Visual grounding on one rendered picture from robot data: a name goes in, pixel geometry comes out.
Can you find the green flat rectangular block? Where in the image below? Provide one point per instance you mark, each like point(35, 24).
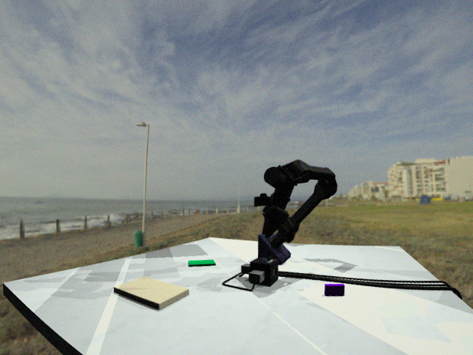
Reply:
point(201, 263)

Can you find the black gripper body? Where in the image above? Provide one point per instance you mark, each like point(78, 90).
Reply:
point(278, 211)

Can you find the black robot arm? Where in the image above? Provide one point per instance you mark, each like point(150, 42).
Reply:
point(283, 179)

